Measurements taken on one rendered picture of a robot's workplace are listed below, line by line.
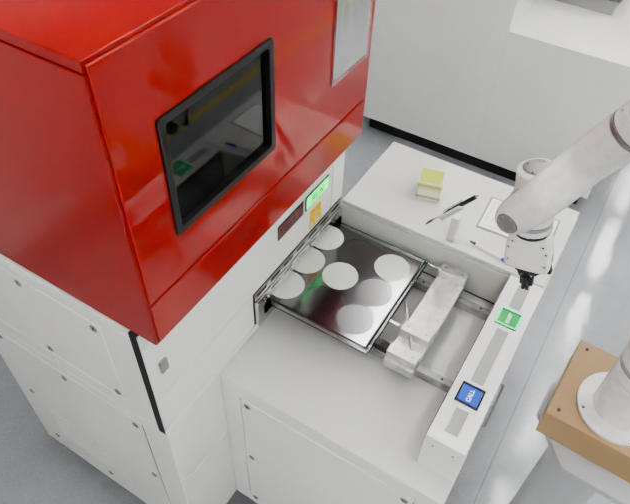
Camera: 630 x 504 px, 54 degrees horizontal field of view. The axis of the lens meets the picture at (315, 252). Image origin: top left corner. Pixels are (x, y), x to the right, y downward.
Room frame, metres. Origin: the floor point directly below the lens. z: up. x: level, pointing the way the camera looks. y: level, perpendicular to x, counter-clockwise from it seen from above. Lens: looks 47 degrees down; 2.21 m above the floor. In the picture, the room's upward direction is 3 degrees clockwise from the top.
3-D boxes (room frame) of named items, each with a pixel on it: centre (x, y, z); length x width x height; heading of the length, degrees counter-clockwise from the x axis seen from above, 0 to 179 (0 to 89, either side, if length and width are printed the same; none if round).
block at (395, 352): (0.89, -0.23, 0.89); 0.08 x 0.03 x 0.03; 60
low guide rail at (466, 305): (1.19, -0.28, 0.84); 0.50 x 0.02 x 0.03; 60
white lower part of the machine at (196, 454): (1.21, 0.43, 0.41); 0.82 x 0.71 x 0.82; 150
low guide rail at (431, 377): (0.96, -0.15, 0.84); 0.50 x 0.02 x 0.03; 60
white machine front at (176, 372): (1.04, 0.14, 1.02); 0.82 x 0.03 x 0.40; 150
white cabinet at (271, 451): (1.11, -0.28, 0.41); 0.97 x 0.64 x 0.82; 150
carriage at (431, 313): (1.02, -0.31, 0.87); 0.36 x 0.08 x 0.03; 150
